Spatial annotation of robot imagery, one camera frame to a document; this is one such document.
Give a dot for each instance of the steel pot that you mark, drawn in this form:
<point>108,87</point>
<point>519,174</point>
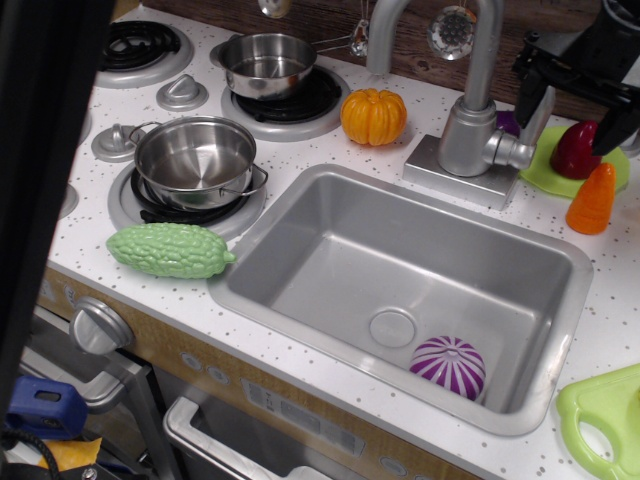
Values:
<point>198,163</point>
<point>266,66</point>

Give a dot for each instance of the rear steel pot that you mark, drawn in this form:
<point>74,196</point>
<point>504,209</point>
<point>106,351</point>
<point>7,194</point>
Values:
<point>266,66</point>

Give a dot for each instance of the white vertical post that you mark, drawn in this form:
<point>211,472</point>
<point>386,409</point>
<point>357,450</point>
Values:
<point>631,150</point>

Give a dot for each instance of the silver oven knob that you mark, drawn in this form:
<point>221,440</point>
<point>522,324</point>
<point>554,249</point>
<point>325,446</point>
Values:
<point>97,329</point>

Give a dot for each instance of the black foreground post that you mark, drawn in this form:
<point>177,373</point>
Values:
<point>50,54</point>

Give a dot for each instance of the silver stove knob rear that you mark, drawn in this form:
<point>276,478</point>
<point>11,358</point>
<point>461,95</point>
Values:
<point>182,94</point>

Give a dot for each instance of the green toy bitter melon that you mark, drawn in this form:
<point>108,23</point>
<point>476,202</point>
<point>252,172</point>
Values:
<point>171,250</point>

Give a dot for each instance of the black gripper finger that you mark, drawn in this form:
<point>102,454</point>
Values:
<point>617,125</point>
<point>531,93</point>

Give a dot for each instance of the front steel pot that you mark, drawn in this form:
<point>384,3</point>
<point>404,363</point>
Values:
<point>198,163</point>

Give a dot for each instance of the dark red toy pepper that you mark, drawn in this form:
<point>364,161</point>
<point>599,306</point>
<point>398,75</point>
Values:
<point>573,156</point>

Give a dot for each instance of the light green plate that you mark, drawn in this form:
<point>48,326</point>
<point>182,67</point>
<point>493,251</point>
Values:
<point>543,176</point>

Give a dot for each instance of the purple toy eggplant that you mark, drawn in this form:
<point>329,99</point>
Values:
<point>505,121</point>

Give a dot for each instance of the silver stove knob middle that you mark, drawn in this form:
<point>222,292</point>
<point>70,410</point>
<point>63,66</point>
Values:
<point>117,144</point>

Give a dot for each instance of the rear right stove burner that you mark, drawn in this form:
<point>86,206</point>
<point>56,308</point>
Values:
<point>311,112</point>

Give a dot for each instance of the hanging silver spoon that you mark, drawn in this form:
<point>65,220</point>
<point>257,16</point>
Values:
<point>275,9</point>

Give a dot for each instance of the silver dishwasher door handle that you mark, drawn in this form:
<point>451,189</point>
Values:
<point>177,424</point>

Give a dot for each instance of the silver oven door handle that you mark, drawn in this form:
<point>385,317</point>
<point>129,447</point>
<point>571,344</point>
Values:
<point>102,381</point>

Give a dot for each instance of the hanging slotted spoon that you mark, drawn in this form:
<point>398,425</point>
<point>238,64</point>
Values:
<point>450,33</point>

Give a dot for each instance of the orange toy pumpkin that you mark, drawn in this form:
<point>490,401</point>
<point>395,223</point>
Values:
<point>373,117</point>

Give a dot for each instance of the green plastic cutting board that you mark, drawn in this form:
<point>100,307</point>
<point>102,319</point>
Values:
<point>609,403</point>

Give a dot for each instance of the silver toy faucet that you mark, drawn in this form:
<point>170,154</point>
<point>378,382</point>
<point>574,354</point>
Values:
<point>473,160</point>

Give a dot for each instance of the orange toy carrot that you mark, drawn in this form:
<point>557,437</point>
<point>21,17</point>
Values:
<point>590,210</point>

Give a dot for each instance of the purple white striped onion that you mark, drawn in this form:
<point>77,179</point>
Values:
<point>451,363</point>

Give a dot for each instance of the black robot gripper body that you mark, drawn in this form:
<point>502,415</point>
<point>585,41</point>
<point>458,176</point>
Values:
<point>599,64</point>

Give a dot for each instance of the silver stove knob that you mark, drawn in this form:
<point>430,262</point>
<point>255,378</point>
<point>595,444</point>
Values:
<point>70,201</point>
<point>117,144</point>
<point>182,94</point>

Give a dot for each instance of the silver faucet lever handle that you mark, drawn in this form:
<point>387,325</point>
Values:
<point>530,135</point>

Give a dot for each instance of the stove burner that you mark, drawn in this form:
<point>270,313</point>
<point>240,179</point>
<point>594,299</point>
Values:
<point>311,112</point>
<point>86,127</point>
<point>142,53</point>
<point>129,204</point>

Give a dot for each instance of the rear left stove burner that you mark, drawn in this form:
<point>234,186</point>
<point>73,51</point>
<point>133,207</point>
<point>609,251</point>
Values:
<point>142,53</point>

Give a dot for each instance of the front left stove burner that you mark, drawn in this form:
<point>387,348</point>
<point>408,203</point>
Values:
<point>86,127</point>

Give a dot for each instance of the silver stove knob front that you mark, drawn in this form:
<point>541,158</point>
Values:
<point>70,201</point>

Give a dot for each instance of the blue clamp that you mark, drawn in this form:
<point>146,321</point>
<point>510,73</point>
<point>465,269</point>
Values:
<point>48,409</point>

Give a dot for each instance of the front right stove burner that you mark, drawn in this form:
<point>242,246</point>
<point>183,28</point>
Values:
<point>129,204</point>

